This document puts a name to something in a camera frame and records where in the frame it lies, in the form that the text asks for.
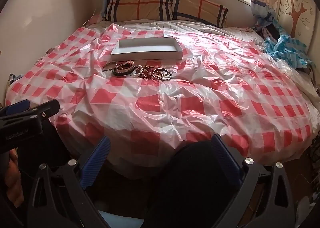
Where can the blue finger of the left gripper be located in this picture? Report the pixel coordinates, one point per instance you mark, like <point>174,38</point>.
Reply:
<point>45,110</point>
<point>18,107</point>

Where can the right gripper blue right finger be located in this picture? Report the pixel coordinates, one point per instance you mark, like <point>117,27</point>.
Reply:
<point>228,165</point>

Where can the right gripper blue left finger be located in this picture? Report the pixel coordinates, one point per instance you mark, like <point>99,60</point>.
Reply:
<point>91,163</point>

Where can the thin silver bangle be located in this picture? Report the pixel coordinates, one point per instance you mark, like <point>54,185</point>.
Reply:
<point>161,74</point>

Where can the engraved silver bangle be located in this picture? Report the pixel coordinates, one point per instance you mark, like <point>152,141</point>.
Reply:
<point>109,66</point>

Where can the left hand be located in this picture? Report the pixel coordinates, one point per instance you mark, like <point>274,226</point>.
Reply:
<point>13,180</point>

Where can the red white checkered plastic sheet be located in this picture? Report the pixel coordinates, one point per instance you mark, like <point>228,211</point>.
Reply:
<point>223,85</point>

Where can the white shallow cardboard box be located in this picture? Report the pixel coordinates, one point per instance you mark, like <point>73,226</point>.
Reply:
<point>151,48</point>

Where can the blue white plastic bag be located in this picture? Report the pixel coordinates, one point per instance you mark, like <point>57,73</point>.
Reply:
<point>289,49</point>

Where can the left plaid pillow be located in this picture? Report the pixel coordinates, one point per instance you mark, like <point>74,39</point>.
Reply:
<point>131,10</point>

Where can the plaid pillow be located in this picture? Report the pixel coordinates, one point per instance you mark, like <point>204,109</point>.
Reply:
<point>203,11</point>
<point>131,10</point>

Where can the right plaid pillow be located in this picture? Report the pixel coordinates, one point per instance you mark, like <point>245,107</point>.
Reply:
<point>203,11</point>

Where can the tree decorated headboard panel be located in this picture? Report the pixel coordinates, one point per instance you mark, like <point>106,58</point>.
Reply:
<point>298,18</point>

